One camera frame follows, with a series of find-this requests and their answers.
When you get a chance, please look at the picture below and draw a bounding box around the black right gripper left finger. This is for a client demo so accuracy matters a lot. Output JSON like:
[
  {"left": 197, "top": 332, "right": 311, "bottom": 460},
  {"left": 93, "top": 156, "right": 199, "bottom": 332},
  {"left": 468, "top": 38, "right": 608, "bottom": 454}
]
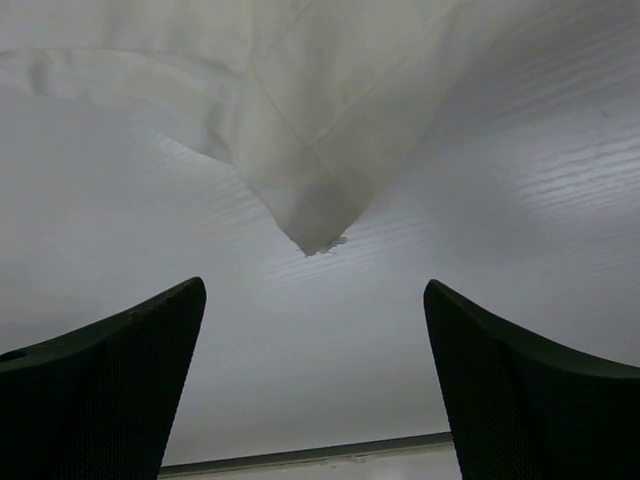
[{"left": 1, "top": 277, "right": 206, "bottom": 479}]

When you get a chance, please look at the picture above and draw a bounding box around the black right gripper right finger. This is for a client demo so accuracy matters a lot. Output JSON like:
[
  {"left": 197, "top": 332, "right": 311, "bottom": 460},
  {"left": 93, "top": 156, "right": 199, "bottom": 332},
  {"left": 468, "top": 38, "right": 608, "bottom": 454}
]
[{"left": 424, "top": 280, "right": 639, "bottom": 479}]

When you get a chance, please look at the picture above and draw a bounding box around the white pleated skirt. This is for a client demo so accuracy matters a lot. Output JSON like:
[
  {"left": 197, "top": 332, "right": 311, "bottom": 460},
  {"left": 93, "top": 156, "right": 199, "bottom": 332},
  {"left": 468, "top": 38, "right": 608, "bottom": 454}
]
[{"left": 0, "top": 0, "right": 640, "bottom": 257}]

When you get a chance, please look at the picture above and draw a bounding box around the aluminium table edge rail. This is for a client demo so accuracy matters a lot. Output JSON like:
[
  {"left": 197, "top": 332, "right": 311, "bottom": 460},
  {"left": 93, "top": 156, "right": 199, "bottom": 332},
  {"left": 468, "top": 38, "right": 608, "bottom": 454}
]
[{"left": 158, "top": 431, "right": 453, "bottom": 479}]

